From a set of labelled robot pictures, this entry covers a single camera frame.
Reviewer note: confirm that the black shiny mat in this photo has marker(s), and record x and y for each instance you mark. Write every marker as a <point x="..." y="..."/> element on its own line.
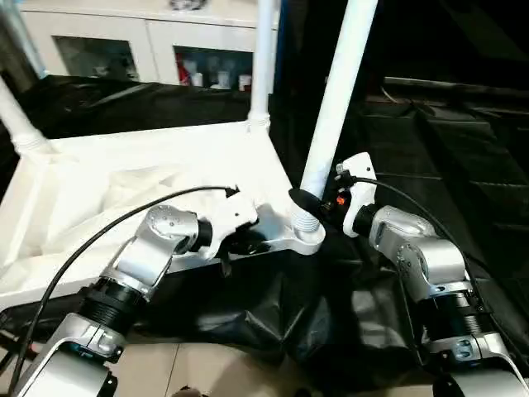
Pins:
<point x="454" y="186"/>

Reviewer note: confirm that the long black bar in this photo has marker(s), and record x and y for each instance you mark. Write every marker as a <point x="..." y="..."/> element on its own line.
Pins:
<point x="454" y="84"/>

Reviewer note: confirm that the white plastic table leg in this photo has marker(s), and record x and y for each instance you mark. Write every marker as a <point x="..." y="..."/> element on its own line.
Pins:
<point x="18" y="120"/>
<point x="264" y="62"/>
<point x="335" y="103"/>

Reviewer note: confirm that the black silver ornament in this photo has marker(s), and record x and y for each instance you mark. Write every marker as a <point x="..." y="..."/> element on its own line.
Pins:
<point x="186" y="4"/>

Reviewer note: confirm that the red white box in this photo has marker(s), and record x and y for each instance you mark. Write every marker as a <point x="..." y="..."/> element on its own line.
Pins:
<point x="179" y="68"/>

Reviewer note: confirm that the white display cabinet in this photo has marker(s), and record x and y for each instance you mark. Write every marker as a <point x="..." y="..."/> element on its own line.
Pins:
<point x="159" y="41"/>

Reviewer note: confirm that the black metal table frame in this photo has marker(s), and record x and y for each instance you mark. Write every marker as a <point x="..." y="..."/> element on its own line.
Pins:
<point x="12" y="339"/>

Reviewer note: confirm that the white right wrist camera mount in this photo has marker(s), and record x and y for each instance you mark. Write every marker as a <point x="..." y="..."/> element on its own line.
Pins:
<point x="359" y="194"/>

